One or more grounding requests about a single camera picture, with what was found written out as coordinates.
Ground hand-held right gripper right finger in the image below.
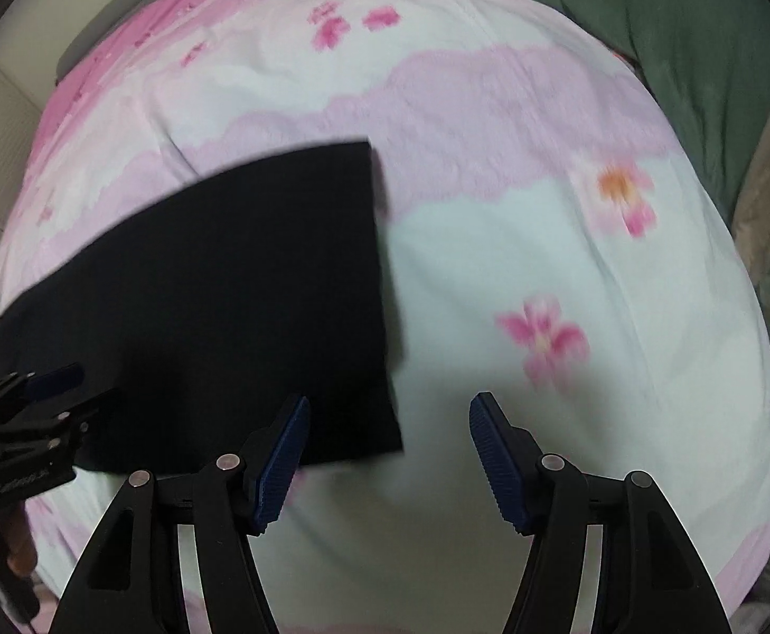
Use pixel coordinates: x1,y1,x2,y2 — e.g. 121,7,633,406
469,393,736,634

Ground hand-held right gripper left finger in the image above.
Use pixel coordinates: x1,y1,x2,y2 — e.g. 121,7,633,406
48,395,312,634

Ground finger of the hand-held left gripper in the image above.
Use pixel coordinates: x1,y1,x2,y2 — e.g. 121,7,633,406
0,363,84,411
2,388,120,451

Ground black pants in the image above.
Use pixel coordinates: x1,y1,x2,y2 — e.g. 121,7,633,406
0,138,405,477

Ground person's left hand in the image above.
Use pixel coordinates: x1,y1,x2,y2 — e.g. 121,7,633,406
0,505,38,579

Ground pink floral blanket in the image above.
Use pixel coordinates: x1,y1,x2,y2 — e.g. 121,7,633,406
0,0,770,634

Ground green cloth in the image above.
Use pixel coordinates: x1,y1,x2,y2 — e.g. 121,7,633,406
510,0,770,226

